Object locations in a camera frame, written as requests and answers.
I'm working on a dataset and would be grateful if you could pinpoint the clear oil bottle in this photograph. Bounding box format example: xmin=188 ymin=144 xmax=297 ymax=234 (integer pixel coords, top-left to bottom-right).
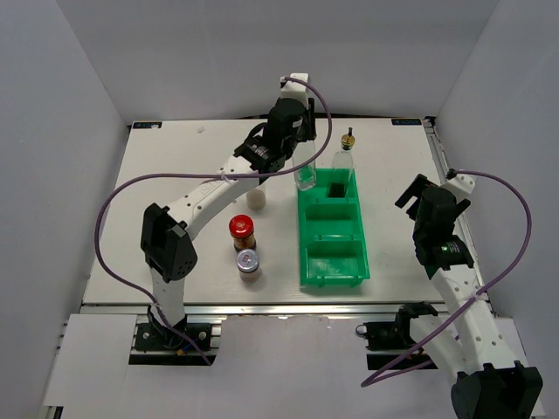
xmin=292 ymin=141 xmax=316 ymax=191

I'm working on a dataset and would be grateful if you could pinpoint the dark sauce glass bottle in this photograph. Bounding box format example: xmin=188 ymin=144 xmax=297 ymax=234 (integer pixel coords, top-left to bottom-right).
xmin=328 ymin=127 xmax=355 ymax=198

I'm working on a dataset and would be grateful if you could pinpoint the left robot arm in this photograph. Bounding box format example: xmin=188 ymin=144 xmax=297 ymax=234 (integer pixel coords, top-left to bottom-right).
xmin=141 ymin=98 xmax=316 ymax=348

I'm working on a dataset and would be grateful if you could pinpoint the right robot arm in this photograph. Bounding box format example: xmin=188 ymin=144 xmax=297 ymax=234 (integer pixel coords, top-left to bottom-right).
xmin=394 ymin=175 xmax=542 ymax=418

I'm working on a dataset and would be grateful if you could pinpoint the right table logo sticker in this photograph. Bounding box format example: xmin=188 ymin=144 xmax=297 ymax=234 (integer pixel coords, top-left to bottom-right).
xmin=391 ymin=118 xmax=423 ymax=127

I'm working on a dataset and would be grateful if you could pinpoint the table logo sticker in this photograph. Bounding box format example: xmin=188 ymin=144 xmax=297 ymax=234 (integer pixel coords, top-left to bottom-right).
xmin=132 ymin=121 xmax=162 ymax=130
xmin=391 ymin=118 xmax=423 ymax=127

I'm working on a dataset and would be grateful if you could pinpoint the silver lid spice jar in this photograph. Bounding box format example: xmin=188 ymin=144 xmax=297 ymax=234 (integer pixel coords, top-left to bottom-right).
xmin=245 ymin=185 xmax=266 ymax=211

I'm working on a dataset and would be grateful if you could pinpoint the green divided bin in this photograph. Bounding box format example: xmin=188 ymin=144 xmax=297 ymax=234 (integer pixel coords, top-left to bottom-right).
xmin=297 ymin=168 xmax=370 ymax=292

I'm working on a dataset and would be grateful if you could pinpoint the red lid sauce jar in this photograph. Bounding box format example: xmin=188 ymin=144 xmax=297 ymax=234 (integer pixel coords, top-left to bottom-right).
xmin=229 ymin=214 xmax=257 ymax=252

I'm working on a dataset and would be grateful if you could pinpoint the small silver lid jar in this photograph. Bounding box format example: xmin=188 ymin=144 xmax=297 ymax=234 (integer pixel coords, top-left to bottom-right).
xmin=237 ymin=249 xmax=261 ymax=283

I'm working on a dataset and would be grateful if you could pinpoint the left table logo sticker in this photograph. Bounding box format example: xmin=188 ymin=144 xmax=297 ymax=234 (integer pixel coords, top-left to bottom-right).
xmin=132 ymin=121 xmax=162 ymax=130

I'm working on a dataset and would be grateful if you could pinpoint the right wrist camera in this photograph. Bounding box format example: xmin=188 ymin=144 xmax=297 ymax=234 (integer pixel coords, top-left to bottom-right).
xmin=440 ymin=169 xmax=476 ymax=203

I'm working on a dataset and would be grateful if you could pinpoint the right aluminium rail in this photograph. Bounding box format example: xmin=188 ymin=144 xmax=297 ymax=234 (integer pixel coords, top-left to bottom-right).
xmin=422 ymin=116 xmax=491 ymax=305

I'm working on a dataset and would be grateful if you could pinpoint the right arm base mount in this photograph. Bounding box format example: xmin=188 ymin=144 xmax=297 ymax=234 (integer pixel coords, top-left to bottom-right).
xmin=355 ymin=321 xmax=437 ymax=371

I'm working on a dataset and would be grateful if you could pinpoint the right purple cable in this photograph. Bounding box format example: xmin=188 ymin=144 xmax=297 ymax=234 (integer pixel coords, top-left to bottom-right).
xmin=360 ymin=169 xmax=534 ymax=388

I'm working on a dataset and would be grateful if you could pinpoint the purple cable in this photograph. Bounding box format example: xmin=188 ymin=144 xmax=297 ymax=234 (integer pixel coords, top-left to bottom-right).
xmin=94 ymin=76 xmax=335 ymax=366
xmin=360 ymin=169 xmax=534 ymax=388

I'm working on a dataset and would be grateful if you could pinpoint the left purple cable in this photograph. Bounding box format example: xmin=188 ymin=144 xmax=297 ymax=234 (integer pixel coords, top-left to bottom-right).
xmin=94 ymin=76 xmax=335 ymax=366

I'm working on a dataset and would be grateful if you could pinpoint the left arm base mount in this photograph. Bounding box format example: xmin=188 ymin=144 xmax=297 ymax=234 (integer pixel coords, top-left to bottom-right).
xmin=128 ymin=314 xmax=218 ymax=367

